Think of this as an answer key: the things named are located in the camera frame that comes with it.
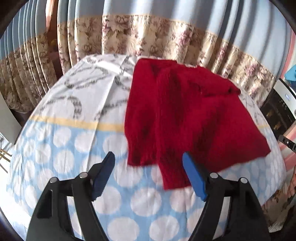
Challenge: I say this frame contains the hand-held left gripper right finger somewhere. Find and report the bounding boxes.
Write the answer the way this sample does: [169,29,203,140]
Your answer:
[182,152,271,241]

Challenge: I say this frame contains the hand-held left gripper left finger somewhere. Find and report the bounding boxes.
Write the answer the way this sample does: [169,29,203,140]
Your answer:
[26,152,115,241]

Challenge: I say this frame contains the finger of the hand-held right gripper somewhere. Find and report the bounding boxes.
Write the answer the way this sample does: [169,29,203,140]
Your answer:
[278,135,296,153]

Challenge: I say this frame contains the red knitted sweater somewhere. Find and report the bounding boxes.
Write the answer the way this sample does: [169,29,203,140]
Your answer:
[124,58,271,190]

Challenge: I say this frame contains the pink striped cloth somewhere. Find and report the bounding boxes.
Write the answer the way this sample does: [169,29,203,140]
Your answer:
[276,127,296,186]

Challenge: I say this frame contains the black and white appliance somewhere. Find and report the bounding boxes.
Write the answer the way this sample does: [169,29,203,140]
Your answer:
[260,78,296,137]

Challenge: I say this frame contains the blue item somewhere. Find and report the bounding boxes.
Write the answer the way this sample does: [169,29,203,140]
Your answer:
[285,65,296,81]

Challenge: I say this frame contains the grey board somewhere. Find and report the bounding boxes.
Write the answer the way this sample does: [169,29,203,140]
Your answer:
[0,93,22,144]

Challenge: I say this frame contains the blue and floral curtain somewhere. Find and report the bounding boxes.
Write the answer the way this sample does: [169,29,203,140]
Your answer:
[0,0,296,115]

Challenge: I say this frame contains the dotted and ring printed sheet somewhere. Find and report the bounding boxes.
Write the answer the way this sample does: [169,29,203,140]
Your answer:
[7,54,288,241]

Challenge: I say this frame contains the wooden frame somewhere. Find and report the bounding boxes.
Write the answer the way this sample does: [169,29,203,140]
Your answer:
[0,148,12,173]

